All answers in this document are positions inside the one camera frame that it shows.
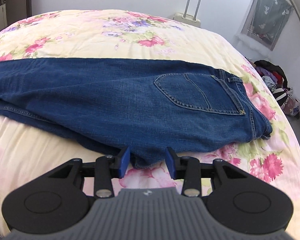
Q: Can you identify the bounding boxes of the blue denim jeans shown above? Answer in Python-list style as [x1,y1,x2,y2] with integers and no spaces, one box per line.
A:
[0,58,273,168]

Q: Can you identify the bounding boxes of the pile of clothes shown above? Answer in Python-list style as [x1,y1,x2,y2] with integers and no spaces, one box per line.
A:
[250,60,300,119]

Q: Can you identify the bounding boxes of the cream hard-shell suitcase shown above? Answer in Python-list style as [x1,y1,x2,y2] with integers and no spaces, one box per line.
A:
[173,0,203,28]

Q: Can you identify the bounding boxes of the grey patterned window curtain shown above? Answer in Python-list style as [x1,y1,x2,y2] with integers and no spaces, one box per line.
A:
[241,0,294,51]

